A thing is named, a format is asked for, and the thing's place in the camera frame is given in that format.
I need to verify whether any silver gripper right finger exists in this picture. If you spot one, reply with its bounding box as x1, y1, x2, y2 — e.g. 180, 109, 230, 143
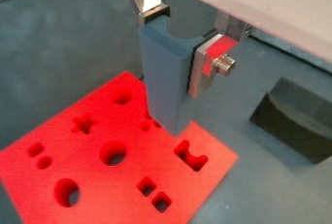
188, 11, 252, 98

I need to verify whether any blue arch block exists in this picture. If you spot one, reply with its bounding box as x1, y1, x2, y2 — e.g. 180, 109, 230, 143
138, 16, 206, 136

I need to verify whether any red shape sorter board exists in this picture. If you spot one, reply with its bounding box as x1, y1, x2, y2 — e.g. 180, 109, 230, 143
0, 73, 237, 224

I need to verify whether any black fixture block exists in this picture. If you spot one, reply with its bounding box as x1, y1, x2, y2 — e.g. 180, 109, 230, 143
251, 78, 332, 164

